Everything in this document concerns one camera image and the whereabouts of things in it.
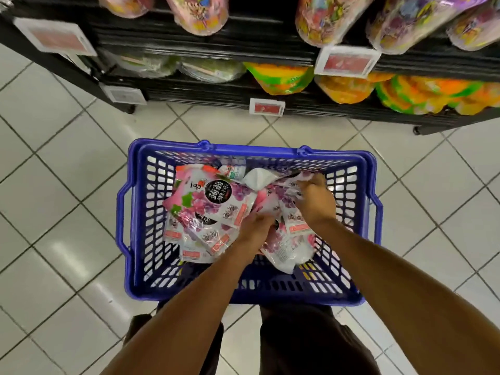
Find person's left hand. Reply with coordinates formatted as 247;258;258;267
234;212;276;258

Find person's right hand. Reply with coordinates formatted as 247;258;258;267
295;174;339;228

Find pouches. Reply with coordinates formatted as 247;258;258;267
162;157;320;274

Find purple-white jelly bag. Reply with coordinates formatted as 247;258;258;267
164;164;259;258

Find blue plastic shopping basket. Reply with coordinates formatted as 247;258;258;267
116;139;384;307

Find dark grey metal shelf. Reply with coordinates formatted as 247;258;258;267
0;0;500;136

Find person's left forearm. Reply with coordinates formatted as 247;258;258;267
102;242;265;375

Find person's right forearm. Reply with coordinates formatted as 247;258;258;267
312;217;500;375

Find person's dark trousers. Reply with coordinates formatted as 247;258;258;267
125;301;381;375

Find row of small yellow-green cups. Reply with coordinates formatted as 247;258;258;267
102;49;500;116

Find row of small pink-lid cups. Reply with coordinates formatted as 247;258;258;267
95;0;500;55

